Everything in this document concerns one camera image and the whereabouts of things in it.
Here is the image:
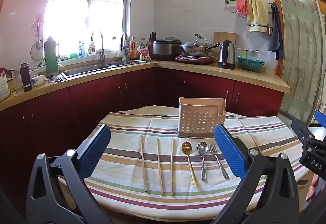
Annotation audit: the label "grey rice cooker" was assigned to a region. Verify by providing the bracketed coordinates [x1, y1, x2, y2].
[153, 37, 182, 61]

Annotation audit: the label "red snack bag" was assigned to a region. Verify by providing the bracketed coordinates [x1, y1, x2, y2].
[138, 45, 153, 60]

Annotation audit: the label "frosted glass door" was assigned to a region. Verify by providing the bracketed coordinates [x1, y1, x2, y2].
[265, 0, 326, 128]

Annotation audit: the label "person's right hand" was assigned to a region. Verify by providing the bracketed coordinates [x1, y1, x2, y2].
[305, 173, 321, 201]

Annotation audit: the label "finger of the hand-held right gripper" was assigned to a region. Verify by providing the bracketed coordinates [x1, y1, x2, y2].
[314, 110, 326, 126]
[291, 118, 326, 154]

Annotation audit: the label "stainless steel sink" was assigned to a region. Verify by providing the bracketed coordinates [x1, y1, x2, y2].
[60, 59, 148, 78]

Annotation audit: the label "clear drinking glass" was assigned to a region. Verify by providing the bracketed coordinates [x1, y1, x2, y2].
[11, 68, 23, 93]

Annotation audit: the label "white and blue bowl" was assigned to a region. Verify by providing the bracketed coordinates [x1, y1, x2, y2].
[30, 75, 46, 86]

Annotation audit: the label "red induction cooker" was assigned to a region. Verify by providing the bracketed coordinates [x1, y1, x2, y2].
[175, 55, 214, 65]

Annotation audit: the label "green thermos flask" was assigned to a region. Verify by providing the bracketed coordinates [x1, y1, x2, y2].
[44, 36, 60, 77]

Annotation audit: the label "translucent plastic container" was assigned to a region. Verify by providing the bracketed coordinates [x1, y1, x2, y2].
[265, 50, 278, 75]

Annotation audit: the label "yellow towel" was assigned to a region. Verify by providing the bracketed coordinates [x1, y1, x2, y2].
[247, 0, 270, 33]

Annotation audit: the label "dark insulated bottle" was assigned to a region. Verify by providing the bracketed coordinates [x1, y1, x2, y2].
[20, 62, 33, 92]

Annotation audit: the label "dark blue cloth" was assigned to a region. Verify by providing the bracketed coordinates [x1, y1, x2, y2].
[268, 4, 284, 60]

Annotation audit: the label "white pot with green handle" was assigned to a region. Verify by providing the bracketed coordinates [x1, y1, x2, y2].
[237, 47, 259, 59]

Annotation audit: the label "pink rubber gloves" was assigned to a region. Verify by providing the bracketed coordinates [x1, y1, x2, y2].
[236, 0, 249, 18]

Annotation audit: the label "kitchen window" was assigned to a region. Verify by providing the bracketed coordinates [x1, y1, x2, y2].
[43, 0, 134, 59]

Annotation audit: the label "metal towel rack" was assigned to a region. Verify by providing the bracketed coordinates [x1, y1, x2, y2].
[224, 0, 277, 7]

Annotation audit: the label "green plastic colander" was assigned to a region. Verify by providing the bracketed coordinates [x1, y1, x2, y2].
[236, 56, 266, 72]

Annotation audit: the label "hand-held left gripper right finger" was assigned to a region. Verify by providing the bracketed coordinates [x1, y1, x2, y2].
[207, 124, 300, 224]

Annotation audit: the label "wooden cutting board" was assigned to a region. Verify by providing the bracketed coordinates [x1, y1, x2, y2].
[213, 31, 237, 60]

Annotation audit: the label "orange oil bottle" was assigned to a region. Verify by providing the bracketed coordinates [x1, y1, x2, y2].
[129, 36, 139, 60]

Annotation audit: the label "steel electric kettle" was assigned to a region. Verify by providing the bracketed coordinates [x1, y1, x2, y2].
[218, 40, 236, 70]

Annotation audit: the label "hanging metal strainer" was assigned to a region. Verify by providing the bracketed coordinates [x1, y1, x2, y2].
[31, 39, 44, 59]

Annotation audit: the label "steel wok with lid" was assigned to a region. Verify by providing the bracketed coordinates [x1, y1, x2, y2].
[180, 34, 222, 57]

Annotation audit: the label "silver metal fork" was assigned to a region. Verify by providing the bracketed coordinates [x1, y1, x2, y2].
[209, 143, 230, 180]

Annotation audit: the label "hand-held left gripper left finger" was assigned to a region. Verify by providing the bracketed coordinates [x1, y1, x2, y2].
[27, 124, 112, 224]

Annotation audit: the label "beige kitchen countertop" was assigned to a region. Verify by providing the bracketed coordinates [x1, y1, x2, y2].
[0, 60, 291, 111]

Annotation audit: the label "silver metal spoon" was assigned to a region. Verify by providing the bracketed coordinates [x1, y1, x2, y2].
[197, 141, 209, 182]

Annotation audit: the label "small metal faucet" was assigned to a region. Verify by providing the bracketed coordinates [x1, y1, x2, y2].
[117, 32, 130, 60]

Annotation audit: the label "dish soap bottle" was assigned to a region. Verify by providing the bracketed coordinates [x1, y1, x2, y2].
[87, 37, 97, 56]

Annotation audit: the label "beige perforated utensil holder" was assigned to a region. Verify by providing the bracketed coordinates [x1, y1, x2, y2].
[177, 97, 228, 138]

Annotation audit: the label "striped tablecloth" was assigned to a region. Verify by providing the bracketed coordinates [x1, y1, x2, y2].
[57, 105, 314, 222]

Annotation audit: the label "tall curved metal faucet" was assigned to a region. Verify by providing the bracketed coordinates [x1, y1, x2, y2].
[91, 30, 106, 64]

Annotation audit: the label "stack of white bowls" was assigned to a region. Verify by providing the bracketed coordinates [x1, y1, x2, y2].
[0, 69, 11, 102]

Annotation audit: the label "gold metal spoon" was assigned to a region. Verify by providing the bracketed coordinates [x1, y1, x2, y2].
[181, 141, 198, 187]

